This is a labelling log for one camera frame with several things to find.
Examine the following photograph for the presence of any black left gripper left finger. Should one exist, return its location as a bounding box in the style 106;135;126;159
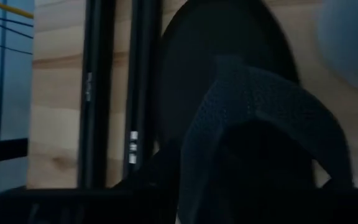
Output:
113;138;183;190

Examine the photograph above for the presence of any white plant pot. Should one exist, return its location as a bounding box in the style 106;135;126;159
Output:
317;0;358;94

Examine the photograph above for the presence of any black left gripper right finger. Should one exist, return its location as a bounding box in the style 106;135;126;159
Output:
218;133;287;190

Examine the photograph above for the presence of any black aluminium table frame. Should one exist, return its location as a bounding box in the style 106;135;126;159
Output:
78;0;164;190

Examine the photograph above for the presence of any black flip-flop white-edged sole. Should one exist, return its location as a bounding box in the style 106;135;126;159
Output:
157;0;356;224

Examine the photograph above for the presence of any yellow cable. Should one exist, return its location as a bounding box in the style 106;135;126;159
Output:
0;0;34;19

